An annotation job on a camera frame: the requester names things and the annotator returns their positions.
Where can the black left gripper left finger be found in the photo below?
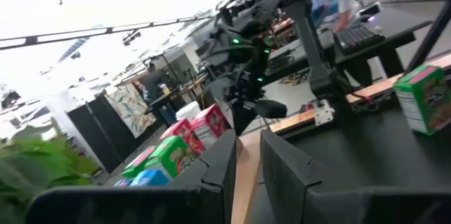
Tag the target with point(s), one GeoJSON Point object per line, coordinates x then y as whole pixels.
{"type": "Point", "coordinates": [218, 174]}

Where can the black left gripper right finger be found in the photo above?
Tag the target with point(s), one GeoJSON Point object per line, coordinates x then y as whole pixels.
{"type": "Point", "coordinates": [285, 178]}

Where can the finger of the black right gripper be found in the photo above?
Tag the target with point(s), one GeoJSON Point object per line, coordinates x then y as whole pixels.
{"type": "Point", "coordinates": [273, 109]}
{"type": "Point", "coordinates": [245, 118]}

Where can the green Apple Jacks cereal box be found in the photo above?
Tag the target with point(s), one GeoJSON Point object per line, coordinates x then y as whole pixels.
{"type": "Point", "coordinates": [171, 153]}
{"type": "Point", "coordinates": [135, 164]}
{"type": "Point", "coordinates": [423, 100]}

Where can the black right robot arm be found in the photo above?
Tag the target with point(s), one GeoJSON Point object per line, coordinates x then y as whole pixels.
{"type": "Point", "coordinates": [310, 41]}

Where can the white bucket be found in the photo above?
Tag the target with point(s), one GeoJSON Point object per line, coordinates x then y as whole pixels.
{"type": "Point", "coordinates": [188, 111]}

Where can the floral patterned cloth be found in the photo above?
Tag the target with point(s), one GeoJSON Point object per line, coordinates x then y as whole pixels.
{"type": "Point", "coordinates": [130, 111]}

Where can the black computer keyboard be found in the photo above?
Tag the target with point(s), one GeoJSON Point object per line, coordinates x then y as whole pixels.
{"type": "Point", "coordinates": [357, 37]}

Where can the black room divider panel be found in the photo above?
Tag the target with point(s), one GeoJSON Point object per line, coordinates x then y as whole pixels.
{"type": "Point", "coordinates": [91, 129]}

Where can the black computer desk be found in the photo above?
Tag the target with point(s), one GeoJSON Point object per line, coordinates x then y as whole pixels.
{"type": "Point", "coordinates": [401, 23]}

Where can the potted green plant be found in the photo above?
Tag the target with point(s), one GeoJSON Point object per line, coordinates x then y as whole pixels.
{"type": "Point", "coordinates": [35, 160]}

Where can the grey metal corner bracket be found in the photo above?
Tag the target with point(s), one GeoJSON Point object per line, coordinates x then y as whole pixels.
{"type": "Point", "coordinates": [324, 113]}

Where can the black overhead rail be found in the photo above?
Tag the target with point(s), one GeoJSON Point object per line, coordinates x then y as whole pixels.
{"type": "Point", "coordinates": [31, 39]}

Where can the black round ceiling camera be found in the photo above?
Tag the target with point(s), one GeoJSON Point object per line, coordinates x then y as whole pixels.
{"type": "Point", "coordinates": [10, 99]}

